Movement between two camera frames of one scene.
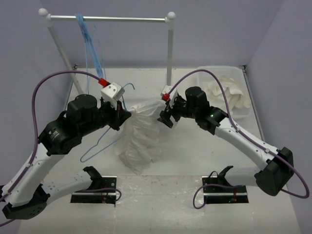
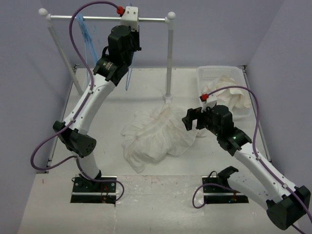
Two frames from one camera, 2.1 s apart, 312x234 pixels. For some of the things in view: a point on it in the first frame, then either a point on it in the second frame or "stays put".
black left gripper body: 107,115 → 135,37
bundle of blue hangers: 90,46 stays put
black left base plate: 98,197 stays put
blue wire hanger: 83,160 → 131,70
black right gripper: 165,117 → 194,112
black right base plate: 218,194 stays put
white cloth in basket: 238,99 stays put
